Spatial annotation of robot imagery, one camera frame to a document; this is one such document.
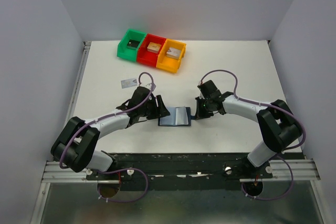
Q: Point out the silver credit card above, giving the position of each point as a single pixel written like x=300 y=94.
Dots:
x=129 y=83

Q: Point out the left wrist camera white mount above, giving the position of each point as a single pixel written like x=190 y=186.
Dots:
x=149 y=86

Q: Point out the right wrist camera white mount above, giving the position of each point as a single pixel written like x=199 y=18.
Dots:
x=203 y=91

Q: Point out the aluminium front extrusion rail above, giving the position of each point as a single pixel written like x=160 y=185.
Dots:
x=276 y=171

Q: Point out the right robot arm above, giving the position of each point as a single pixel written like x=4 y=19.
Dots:
x=276 y=123

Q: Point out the wooden block in red bin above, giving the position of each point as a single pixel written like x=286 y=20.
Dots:
x=153 y=47

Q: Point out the red plastic bin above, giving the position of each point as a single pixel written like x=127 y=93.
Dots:
x=145 y=57

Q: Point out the green plastic bin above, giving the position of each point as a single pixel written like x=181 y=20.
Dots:
x=126 y=53

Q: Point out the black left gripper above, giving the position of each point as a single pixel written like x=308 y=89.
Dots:
x=162 y=110

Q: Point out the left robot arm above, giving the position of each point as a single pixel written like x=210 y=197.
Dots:
x=75 y=147

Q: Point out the blue leather card holder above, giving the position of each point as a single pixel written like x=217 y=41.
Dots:
x=179 y=116

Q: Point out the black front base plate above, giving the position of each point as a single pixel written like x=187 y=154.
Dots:
x=181 y=171

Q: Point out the aluminium table edge rail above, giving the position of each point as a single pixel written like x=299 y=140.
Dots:
x=78 y=81

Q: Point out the yellow plastic bin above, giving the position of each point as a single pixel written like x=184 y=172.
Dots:
x=169 y=64

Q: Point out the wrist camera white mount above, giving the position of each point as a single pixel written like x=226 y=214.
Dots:
x=149 y=86
x=203 y=91

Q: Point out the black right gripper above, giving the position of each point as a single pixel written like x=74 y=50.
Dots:
x=199 y=114

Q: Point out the grey block in yellow bin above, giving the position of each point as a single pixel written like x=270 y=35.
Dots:
x=173 y=53

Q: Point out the black block in green bin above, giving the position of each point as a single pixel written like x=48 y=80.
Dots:
x=133 y=44

